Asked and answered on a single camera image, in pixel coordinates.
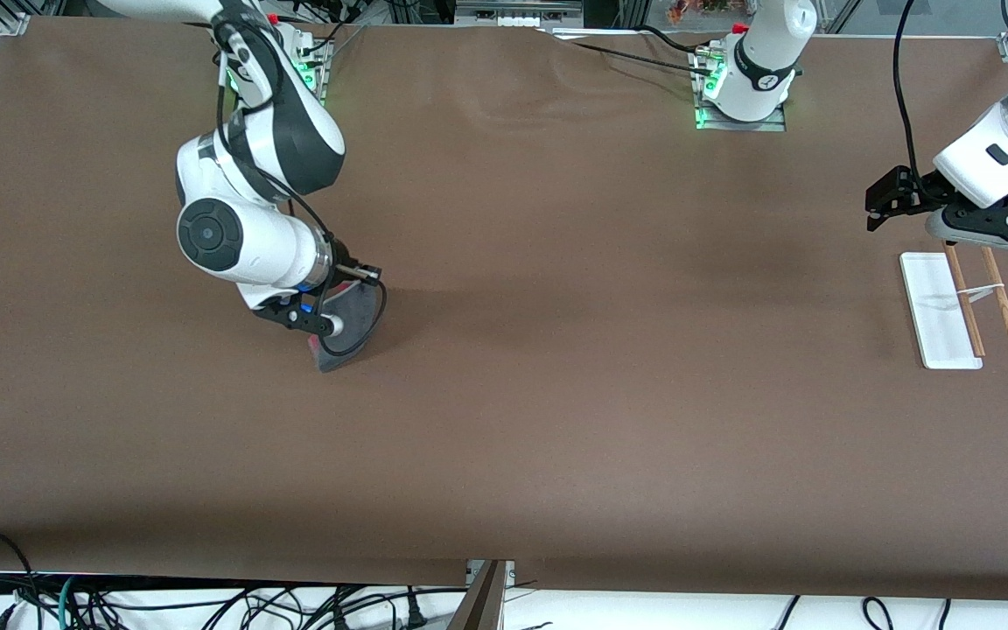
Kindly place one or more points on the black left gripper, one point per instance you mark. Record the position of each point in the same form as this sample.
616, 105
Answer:
917, 192

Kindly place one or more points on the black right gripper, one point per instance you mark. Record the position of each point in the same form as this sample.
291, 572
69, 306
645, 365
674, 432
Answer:
344, 265

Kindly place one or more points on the grey microfibre towel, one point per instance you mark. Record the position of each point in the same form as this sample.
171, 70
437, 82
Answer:
355, 315

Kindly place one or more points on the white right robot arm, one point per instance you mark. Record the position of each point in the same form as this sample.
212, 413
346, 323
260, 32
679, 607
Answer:
250, 245

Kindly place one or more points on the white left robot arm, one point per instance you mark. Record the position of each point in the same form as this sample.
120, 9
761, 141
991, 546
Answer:
994, 153

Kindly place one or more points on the white rectangular tray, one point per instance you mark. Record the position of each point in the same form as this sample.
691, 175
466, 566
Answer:
941, 315

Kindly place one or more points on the orange red clutter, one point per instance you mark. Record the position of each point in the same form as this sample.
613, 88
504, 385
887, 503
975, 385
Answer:
705, 9

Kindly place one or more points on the white power strip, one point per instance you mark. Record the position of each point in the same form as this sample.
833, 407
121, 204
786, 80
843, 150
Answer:
517, 10

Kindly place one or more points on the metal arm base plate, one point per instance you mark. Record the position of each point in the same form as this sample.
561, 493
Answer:
316, 70
740, 125

